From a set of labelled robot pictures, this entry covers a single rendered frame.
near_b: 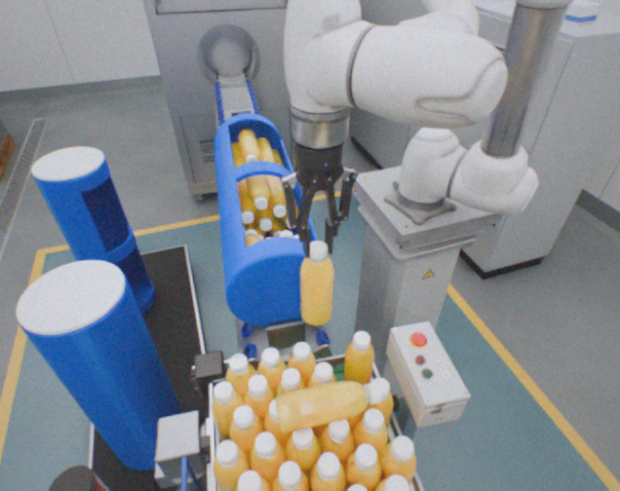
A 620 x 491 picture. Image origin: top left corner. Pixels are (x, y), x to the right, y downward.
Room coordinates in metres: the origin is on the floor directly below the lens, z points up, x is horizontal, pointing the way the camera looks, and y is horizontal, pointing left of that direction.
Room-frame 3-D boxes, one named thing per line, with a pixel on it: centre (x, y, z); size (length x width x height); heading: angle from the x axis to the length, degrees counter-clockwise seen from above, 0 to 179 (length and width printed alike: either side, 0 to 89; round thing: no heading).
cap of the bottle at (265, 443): (0.34, 0.09, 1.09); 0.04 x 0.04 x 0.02
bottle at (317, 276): (0.59, -0.01, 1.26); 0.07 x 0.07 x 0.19
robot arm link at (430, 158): (1.16, -0.38, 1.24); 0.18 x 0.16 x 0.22; 54
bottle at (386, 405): (0.46, -0.14, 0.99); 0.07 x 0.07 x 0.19
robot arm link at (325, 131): (0.60, -0.01, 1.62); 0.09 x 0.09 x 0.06
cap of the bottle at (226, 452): (0.33, 0.16, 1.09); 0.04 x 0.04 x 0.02
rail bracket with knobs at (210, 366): (0.58, 0.25, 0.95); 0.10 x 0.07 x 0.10; 102
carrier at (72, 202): (1.53, 1.03, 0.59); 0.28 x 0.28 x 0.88
